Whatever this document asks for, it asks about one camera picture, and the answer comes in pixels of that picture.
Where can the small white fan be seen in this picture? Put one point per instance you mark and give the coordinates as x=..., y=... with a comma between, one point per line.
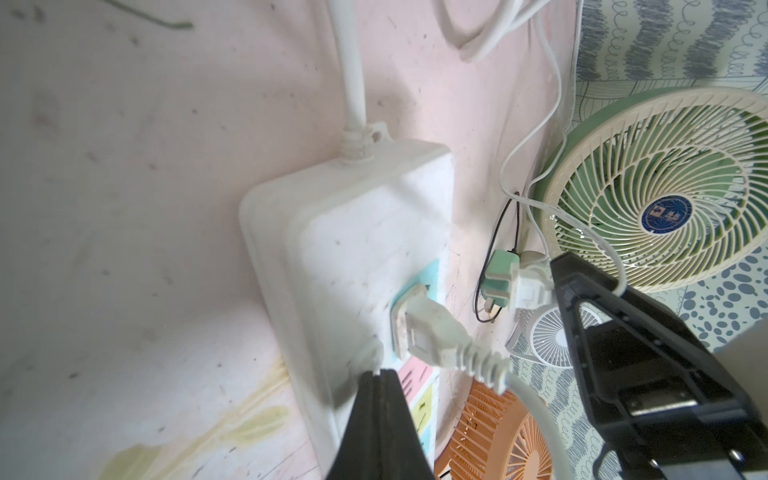
x=539, y=337

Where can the white power strip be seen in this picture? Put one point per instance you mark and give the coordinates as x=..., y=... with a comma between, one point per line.
x=335, y=247

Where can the white fan handle knob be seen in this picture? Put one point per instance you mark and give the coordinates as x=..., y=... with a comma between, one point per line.
x=533, y=259

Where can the green USB adapter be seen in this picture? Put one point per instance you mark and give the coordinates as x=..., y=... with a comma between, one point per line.
x=496, y=286

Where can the white plug of fan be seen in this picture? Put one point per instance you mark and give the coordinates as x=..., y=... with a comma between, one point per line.
x=425, y=329

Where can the orange small fan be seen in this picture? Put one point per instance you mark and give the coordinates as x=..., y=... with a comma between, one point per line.
x=495, y=438

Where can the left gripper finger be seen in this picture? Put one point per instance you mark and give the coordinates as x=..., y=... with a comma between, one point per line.
x=380, y=441

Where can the right green cream desk fan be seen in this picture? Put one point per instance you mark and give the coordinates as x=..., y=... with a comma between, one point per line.
x=674, y=179

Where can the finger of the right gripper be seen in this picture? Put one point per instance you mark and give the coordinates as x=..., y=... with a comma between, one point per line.
x=659, y=399

